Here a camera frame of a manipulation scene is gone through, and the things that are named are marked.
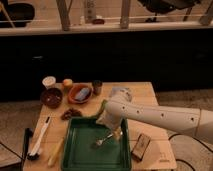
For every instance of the brown dried food pile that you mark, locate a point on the brown dried food pile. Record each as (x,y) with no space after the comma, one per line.
(70,113)

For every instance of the white lidded cup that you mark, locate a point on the white lidded cup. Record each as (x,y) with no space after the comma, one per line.
(49,82)

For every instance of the small orange fruit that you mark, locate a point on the small orange fruit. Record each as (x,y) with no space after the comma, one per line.
(67,84)

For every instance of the blue sponge block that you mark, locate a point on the blue sponge block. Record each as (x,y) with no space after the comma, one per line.
(81,95)

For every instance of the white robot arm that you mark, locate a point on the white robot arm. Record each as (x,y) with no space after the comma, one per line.
(196,123)

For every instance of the dark metal cup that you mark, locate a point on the dark metal cup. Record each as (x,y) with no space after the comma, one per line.
(97,87)

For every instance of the silver metal fork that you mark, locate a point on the silver metal fork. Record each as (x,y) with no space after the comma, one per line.
(100,142)

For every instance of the black tongs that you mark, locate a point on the black tongs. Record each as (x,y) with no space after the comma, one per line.
(28,133)

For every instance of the brown rectangular box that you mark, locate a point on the brown rectangular box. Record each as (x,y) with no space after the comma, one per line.
(140,147)

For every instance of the pale yellow stick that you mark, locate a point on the pale yellow stick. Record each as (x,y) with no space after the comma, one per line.
(55,153)

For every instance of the orange clay bowl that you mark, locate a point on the orange clay bowl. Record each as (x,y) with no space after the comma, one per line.
(74,90)

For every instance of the black office chair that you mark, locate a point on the black office chair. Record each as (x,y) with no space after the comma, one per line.
(166,6)

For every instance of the dark brown bowl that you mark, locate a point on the dark brown bowl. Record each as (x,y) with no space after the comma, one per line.
(51,97)

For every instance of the green square tray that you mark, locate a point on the green square tray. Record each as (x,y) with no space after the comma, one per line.
(91,147)

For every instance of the black left chair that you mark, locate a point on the black left chair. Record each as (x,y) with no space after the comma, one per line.
(20,13)

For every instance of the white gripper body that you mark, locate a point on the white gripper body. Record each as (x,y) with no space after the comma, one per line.
(110,120)

